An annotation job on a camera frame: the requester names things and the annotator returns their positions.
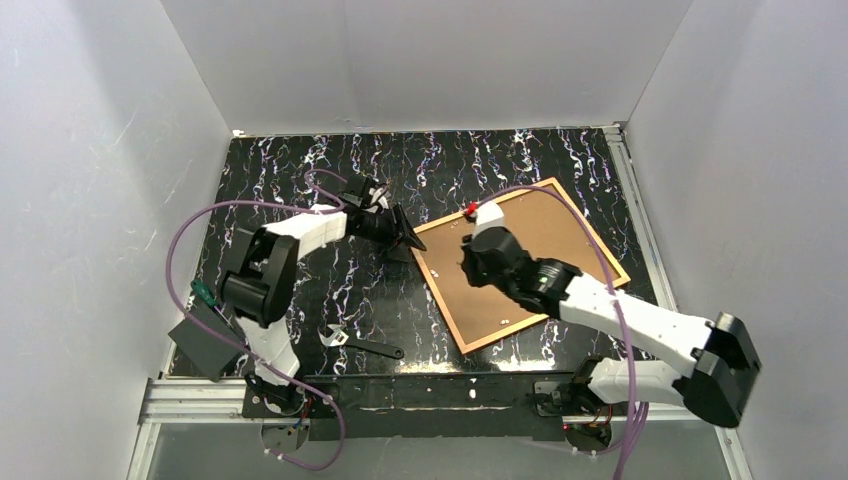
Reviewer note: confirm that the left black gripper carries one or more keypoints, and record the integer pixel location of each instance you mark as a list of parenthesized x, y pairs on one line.
[(392, 225)]

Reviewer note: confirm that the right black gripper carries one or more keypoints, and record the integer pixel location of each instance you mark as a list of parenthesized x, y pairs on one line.
[(468, 266)]

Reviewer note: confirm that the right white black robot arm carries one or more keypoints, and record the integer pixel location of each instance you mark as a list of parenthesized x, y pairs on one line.
[(707, 366)]

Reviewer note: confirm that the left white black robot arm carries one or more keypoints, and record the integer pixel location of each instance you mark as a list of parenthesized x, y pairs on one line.
[(261, 268)]

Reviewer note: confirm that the black adjustable wrench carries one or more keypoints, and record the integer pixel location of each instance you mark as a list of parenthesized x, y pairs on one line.
[(338, 337)]

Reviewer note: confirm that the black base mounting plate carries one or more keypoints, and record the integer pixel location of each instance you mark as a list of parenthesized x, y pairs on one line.
[(482, 404)]

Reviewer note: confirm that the dark grey flat box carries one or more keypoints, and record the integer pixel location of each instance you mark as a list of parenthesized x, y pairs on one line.
[(199, 354)]

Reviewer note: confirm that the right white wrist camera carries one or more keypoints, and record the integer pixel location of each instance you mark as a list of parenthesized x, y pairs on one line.
[(484, 215)]

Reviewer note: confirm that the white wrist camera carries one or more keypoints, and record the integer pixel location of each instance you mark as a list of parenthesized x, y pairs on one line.
[(484, 215), (379, 198)]

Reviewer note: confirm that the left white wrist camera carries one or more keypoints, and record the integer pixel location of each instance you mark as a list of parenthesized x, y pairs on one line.
[(379, 198)]

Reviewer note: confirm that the green handled tool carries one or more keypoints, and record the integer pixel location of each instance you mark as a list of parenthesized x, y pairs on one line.
[(204, 293)]

